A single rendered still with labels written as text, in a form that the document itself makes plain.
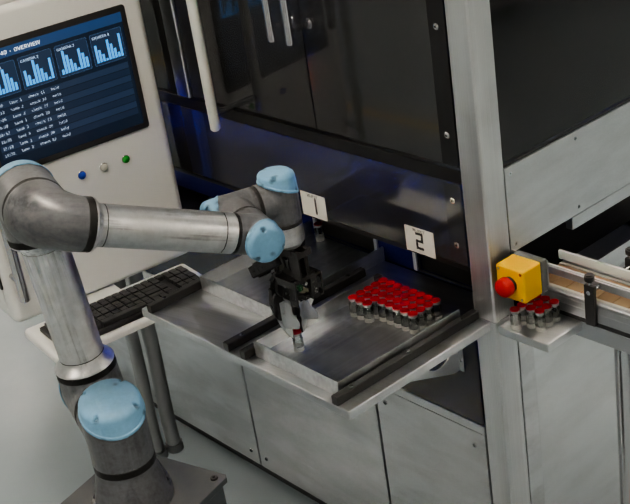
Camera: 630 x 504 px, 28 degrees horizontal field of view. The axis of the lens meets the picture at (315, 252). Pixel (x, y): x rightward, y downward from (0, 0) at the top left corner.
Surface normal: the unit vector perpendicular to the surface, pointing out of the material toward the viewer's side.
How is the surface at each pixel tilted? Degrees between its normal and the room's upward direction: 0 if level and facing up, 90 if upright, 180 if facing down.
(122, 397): 8
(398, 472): 90
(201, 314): 0
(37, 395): 0
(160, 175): 90
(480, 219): 90
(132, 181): 90
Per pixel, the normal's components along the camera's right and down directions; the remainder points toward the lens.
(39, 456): -0.14, -0.89
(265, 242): 0.42, 0.35
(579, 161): 0.66, 0.25
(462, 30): -0.74, 0.39
